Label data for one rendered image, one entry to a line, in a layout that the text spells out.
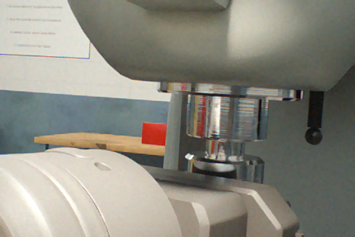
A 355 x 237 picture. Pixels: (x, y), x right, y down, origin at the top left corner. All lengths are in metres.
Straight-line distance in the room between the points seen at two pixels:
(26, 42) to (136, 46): 5.21
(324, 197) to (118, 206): 0.52
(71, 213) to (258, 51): 0.11
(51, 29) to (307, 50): 5.10
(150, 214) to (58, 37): 5.09
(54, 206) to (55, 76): 5.10
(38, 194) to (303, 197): 0.55
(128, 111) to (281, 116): 4.25
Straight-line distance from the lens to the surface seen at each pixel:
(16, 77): 5.50
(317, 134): 0.32
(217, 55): 0.25
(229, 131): 0.31
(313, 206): 0.71
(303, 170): 0.70
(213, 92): 0.29
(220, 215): 0.25
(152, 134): 4.24
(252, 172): 0.32
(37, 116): 5.36
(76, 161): 0.21
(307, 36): 0.25
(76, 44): 5.19
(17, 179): 0.18
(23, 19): 5.50
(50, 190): 0.19
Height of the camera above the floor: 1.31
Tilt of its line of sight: 3 degrees down
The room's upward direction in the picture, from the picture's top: 4 degrees clockwise
